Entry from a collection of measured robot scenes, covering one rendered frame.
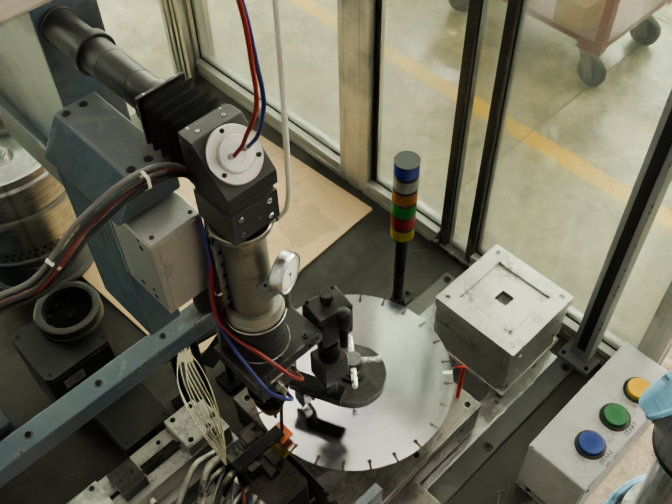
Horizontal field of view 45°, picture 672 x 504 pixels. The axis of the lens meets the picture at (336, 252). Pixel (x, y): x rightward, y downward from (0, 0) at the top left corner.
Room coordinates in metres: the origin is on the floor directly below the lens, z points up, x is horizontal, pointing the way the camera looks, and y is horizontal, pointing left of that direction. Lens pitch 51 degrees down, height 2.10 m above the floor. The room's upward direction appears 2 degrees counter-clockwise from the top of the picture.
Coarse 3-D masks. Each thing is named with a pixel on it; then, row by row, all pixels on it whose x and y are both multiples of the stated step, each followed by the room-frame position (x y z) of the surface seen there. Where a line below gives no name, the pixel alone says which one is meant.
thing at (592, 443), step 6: (588, 432) 0.58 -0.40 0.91; (594, 432) 0.58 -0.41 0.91; (582, 438) 0.57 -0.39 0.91; (588, 438) 0.57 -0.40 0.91; (594, 438) 0.57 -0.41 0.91; (600, 438) 0.57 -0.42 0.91; (582, 444) 0.56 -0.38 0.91; (588, 444) 0.56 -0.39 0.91; (594, 444) 0.56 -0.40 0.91; (600, 444) 0.56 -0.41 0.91; (582, 450) 0.55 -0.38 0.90; (588, 450) 0.55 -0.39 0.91; (594, 450) 0.55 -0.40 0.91; (600, 450) 0.55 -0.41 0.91
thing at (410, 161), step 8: (400, 152) 0.98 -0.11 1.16; (408, 152) 0.98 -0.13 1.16; (400, 160) 0.96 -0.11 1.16; (408, 160) 0.96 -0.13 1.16; (416, 160) 0.96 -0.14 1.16; (400, 168) 0.94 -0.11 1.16; (408, 168) 0.94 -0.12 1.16; (416, 168) 0.94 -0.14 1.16; (400, 176) 0.94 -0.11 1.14; (408, 176) 0.94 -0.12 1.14; (416, 176) 0.94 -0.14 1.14
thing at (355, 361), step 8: (352, 336) 0.72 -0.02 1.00; (352, 344) 0.70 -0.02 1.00; (352, 352) 0.68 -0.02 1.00; (352, 360) 0.67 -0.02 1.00; (360, 360) 0.67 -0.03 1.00; (368, 360) 0.67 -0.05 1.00; (376, 360) 0.67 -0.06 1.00; (352, 368) 0.66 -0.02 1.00; (360, 368) 0.67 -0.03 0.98; (352, 376) 0.64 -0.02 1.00; (352, 384) 0.63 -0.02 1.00
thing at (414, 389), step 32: (384, 320) 0.78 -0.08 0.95; (416, 320) 0.78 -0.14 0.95; (384, 352) 0.72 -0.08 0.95; (416, 352) 0.71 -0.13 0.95; (416, 384) 0.65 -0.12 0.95; (448, 384) 0.65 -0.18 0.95; (288, 416) 0.60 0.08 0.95; (320, 416) 0.60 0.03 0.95; (352, 416) 0.60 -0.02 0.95; (384, 416) 0.60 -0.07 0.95; (416, 416) 0.60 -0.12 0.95; (288, 448) 0.55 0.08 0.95; (320, 448) 0.55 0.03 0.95; (352, 448) 0.55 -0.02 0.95; (384, 448) 0.54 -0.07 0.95; (416, 448) 0.54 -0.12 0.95
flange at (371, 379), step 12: (360, 348) 0.72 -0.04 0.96; (360, 372) 0.66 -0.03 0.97; (372, 372) 0.67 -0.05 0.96; (384, 372) 0.67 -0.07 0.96; (348, 384) 0.65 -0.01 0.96; (360, 384) 0.65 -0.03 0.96; (372, 384) 0.65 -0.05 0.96; (384, 384) 0.65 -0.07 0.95; (348, 396) 0.63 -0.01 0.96; (360, 396) 0.63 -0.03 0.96; (372, 396) 0.63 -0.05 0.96
